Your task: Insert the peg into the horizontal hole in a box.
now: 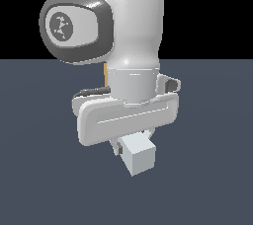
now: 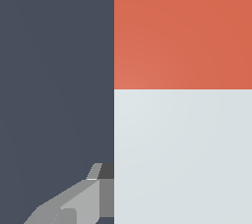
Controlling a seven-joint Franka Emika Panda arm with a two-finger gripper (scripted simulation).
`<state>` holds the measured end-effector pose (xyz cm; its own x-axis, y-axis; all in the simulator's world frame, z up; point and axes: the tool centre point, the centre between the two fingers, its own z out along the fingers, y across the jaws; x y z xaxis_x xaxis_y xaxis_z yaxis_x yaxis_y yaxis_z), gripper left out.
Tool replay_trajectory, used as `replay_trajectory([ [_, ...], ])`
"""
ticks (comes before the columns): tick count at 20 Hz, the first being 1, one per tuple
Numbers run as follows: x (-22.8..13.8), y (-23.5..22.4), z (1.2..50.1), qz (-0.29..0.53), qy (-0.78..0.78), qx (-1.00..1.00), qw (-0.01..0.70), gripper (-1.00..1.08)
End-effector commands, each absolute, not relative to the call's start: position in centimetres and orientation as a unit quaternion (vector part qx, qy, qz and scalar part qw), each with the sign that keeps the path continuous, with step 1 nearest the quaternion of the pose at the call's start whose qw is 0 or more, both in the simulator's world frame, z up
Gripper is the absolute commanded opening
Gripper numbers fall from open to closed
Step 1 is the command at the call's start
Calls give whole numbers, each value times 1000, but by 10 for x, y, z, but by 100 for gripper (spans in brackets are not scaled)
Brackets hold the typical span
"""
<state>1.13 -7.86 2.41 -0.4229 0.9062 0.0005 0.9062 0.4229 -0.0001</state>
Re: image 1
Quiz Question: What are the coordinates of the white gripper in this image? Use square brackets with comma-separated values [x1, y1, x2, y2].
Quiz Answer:
[71, 73, 182, 157]

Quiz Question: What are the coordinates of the white square peg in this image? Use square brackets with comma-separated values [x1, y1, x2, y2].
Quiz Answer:
[117, 132, 157, 178]

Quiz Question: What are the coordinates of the orange box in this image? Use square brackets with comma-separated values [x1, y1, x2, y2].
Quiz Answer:
[103, 62, 110, 87]

